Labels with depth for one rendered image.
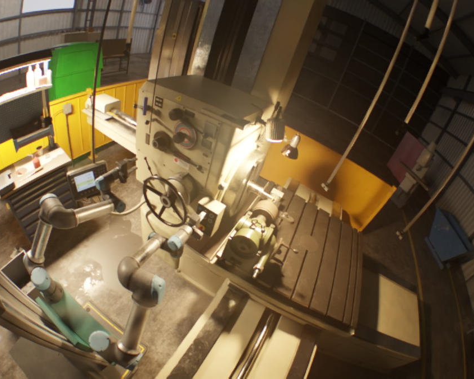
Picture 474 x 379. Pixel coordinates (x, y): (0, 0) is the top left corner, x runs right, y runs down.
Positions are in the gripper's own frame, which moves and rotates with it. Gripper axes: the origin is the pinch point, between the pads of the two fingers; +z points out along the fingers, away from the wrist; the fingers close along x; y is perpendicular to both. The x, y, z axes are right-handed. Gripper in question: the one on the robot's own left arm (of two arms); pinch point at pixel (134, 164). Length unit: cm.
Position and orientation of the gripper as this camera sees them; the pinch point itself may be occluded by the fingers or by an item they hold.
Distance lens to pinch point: 152.1
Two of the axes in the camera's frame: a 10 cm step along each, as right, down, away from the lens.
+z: 4.4, -4.7, 7.7
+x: -2.8, 7.4, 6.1
